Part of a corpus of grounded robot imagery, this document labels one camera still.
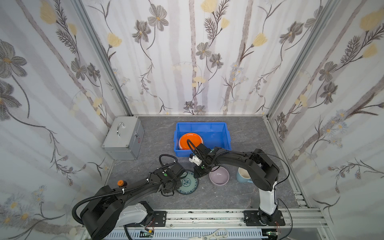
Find small bottle orange cap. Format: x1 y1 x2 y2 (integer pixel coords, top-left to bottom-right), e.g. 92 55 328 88
117 180 127 188

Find white scissors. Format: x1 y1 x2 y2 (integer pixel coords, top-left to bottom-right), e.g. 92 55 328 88
189 229 229 240

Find aluminium rail frame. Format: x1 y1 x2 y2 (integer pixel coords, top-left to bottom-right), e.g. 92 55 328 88
80 209 331 240

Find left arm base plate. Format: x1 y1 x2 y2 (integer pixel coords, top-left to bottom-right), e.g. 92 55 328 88
141 211 167 228

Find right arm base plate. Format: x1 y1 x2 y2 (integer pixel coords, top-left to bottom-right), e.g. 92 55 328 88
244 210 286 227

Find blue floral green plate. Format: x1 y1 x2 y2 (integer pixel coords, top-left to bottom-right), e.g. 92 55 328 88
177 170 199 195

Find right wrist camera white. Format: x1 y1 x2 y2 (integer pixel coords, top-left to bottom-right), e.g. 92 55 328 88
189 154 202 166

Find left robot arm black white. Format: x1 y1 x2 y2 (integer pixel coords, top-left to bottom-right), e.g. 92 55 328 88
72 162 186 240

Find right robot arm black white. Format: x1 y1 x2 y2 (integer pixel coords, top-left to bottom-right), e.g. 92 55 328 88
189 144 280 226

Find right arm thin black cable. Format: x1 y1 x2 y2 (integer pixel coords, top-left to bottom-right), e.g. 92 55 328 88
263 152 293 240

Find grey metal first aid case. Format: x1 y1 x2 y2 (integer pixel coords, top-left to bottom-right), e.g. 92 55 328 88
102 116 145 161

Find orange plate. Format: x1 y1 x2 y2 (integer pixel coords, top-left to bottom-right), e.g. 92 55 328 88
178 133 204 150

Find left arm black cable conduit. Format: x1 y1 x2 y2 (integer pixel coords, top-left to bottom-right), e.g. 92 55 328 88
71 153 179 240

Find purple bowl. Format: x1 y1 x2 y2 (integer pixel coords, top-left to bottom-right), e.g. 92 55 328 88
209 166 230 186

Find blue plastic bin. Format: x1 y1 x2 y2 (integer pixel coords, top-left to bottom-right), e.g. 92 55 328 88
174 122 232 158

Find light blue mug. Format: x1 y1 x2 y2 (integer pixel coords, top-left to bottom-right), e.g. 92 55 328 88
237 168 253 183

